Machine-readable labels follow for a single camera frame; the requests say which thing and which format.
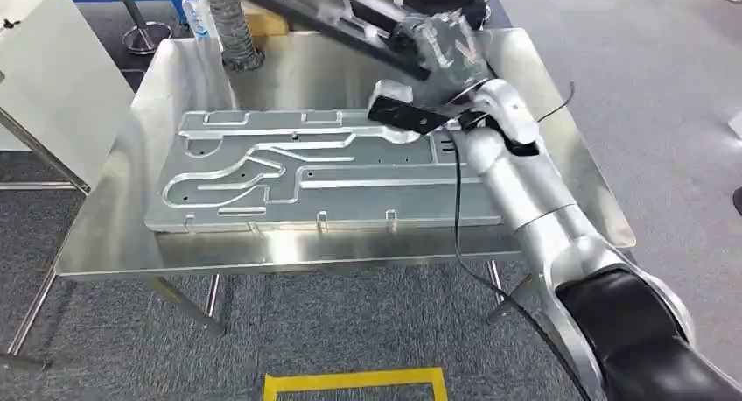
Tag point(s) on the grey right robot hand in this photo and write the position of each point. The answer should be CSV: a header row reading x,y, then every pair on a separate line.
x,y
449,56

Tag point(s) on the stainless steel table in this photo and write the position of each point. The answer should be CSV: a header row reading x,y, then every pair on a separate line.
x,y
261,253

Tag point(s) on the pale and black wrist camera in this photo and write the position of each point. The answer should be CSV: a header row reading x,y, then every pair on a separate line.
x,y
403,114

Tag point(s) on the white cabinet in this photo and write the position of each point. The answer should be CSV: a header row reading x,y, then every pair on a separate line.
x,y
58,68

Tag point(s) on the steel stanchion post with base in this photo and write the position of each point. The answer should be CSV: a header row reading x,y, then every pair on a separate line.
x,y
142,36

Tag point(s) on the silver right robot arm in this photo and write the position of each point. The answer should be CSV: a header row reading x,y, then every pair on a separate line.
x,y
539,201

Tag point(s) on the clear bottle with blue label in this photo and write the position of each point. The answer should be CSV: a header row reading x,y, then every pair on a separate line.
x,y
197,12

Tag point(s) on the black plastic plate with cutouts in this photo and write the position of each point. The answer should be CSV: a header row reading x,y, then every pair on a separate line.
x,y
324,15

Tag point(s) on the grey metal fixture plate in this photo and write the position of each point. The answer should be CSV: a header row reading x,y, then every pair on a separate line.
x,y
348,207

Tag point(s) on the brown cardboard box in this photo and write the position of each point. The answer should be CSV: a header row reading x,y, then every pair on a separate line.
x,y
264,21

